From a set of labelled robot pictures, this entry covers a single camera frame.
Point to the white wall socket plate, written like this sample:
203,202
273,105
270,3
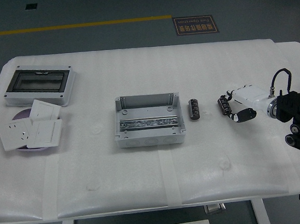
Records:
14,135

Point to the grey cover with dark window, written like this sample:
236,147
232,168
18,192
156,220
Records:
37,83

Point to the white blank switch plate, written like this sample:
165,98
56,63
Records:
44,108
46,133

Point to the white tape strip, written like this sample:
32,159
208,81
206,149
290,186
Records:
50,187

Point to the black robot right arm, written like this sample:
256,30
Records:
295,103

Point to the dark floor sign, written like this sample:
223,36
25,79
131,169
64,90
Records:
195,25

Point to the metal DIN rail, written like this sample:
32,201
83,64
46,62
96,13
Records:
148,123

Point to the open grey junction box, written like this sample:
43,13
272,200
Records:
147,109

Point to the silver metal bracket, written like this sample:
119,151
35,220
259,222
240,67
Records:
214,208

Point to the white foam sheet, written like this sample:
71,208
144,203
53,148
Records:
144,174

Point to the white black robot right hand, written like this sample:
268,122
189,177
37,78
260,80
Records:
250,95

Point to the black floor outlet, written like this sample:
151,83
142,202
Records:
30,6

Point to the purple round plate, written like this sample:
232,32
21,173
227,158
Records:
20,115

